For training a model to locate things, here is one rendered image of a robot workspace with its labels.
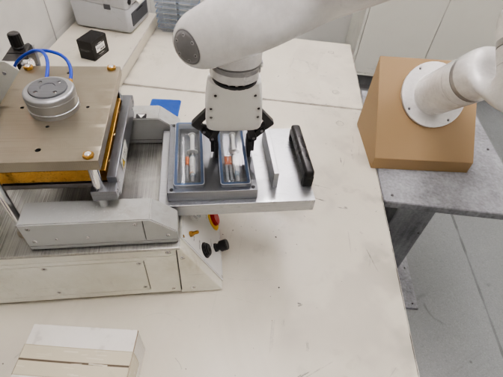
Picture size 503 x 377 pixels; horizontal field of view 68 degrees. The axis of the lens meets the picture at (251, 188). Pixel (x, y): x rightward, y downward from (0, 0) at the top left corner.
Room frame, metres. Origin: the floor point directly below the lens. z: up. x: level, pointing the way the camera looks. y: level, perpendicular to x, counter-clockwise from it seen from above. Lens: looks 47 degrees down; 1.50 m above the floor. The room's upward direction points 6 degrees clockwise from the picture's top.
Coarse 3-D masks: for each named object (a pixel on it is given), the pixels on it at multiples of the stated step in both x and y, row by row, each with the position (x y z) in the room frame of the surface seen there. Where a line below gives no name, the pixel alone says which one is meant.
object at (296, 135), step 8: (296, 128) 0.64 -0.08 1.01; (296, 136) 0.62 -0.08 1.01; (296, 144) 0.59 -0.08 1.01; (304, 144) 0.59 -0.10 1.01; (296, 152) 0.58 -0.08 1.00; (304, 152) 0.57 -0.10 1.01; (304, 160) 0.55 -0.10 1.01; (304, 168) 0.53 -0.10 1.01; (312, 168) 0.52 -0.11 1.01; (304, 176) 0.51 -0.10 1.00; (312, 176) 0.51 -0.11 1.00; (304, 184) 0.51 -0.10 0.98
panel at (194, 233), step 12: (204, 216) 0.52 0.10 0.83; (192, 228) 0.45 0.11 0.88; (204, 228) 0.49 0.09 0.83; (216, 228) 0.53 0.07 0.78; (192, 240) 0.42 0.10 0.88; (204, 240) 0.46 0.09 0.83; (216, 240) 0.50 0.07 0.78; (204, 252) 0.42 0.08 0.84; (216, 252) 0.46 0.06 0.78; (216, 264) 0.43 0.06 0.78
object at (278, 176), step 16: (256, 144) 0.62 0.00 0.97; (272, 144) 0.63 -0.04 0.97; (288, 144) 0.64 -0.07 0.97; (256, 160) 0.57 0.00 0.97; (272, 160) 0.54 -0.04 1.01; (288, 160) 0.58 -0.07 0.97; (160, 176) 0.50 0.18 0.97; (256, 176) 0.53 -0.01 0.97; (272, 176) 0.51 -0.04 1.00; (288, 176) 0.54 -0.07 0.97; (160, 192) 0.46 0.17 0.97; (272, 192) 0.49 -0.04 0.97; (288, 192) 0.49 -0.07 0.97; (304, 192) 0.50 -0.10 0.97; (176, 208) 0.43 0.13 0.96; (192, 208) 0.44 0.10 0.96; (208, 208) 0.44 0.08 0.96; (224, 208) 0.45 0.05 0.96; (240, 208) 0.45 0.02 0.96; (256, 208) 0.46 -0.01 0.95; (272, 208) 0.47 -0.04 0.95; (288, 208) 0.47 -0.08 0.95; (304, 208) 0.48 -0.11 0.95
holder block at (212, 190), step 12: (204, 144) 0.58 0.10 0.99; (168, 156) 0.53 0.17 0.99; (204, 156) 0.54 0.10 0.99; (168, 168) 0.50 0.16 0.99; (204, 168) 0.51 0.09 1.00; (216, 168) 0.51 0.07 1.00; (252, 168) 0.52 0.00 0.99; (168, 180) 0.47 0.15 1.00; (204, 180) 0.48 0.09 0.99; (216, 180) 0.48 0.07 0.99; (252, 180) 0.49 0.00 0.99; (168, 192) 0.44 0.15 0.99; (180, 192) 0.44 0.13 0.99; (192, 192) 0.45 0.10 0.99; (204, 192) 0.45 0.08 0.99; (216, 192) 0.46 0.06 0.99; (228, 192) 0.46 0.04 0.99; (240, 192) 0.46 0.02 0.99; (252, 192) 0.47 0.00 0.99
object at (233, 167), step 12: (228, 132) 0.61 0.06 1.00; (240, 132) 0.62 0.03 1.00; (228, 144) 0.58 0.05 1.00; (240, 144) 0.58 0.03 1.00; (228, 156) 0.54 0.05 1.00; (240, 156) 0.54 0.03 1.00; (228, 168) 0.51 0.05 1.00; (240, 168) 0.51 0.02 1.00; (228, 180) 0.48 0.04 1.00; (240, 180) 0.48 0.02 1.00
